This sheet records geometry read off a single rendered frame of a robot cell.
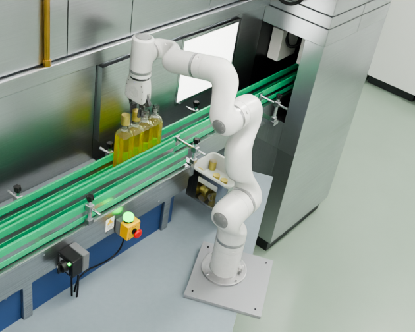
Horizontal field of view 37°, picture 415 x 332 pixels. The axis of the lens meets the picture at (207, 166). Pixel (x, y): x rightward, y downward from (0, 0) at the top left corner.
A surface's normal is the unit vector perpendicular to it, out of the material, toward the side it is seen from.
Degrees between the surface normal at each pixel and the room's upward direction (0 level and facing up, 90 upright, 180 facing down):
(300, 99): 90
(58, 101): 90
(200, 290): 4
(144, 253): 0
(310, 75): 90
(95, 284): 0
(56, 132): 90
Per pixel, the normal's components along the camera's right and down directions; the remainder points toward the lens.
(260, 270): 0.14, -0.77
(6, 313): 0.77, 0.46
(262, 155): -0.63, 0.37
